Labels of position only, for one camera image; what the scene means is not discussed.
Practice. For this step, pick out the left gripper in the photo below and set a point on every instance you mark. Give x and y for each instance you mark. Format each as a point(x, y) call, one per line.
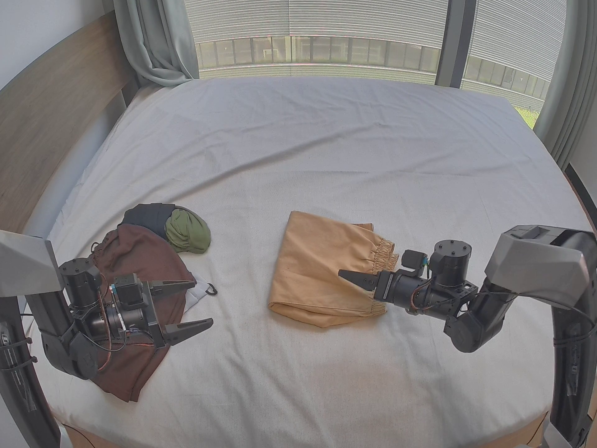
point(130, 320)

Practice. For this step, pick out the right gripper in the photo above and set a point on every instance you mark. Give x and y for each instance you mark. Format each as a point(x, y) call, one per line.
point(403, 290)

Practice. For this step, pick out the brown shorts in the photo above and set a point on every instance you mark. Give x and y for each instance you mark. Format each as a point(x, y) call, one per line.
point(140, 259)

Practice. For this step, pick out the black garment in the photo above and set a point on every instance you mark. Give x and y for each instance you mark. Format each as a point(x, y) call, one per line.
point(144, 217)

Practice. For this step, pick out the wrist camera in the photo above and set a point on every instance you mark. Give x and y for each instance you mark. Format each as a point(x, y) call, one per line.
point(413, 260)
point(126, 290)

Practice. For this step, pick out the tan shorts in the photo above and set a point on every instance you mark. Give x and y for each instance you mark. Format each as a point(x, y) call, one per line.
point(317, 269)

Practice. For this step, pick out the window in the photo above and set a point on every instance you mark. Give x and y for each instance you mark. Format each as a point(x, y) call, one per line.
point(373, 12)

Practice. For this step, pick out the bed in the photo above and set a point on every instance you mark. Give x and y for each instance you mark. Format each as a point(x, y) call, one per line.
point(326, 133)

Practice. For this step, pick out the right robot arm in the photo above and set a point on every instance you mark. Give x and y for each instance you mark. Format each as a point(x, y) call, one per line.
point(536, 259)

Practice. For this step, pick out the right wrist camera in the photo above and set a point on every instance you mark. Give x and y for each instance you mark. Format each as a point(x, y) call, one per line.
point(413, 260)

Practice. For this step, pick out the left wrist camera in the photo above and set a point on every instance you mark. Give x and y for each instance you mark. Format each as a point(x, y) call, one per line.
point(126, 290)

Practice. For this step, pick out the white garment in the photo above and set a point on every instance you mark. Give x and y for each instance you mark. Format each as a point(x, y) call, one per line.
point(198, 292)

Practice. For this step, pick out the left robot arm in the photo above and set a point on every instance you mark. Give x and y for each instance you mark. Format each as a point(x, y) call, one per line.
point(28, 264)

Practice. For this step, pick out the green garment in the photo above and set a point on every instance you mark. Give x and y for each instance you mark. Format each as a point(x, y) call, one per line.
point(186, 231)

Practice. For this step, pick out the grey-green curtain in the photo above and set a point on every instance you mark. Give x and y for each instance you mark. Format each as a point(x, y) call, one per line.
point(573, 63)
point(154, 26)

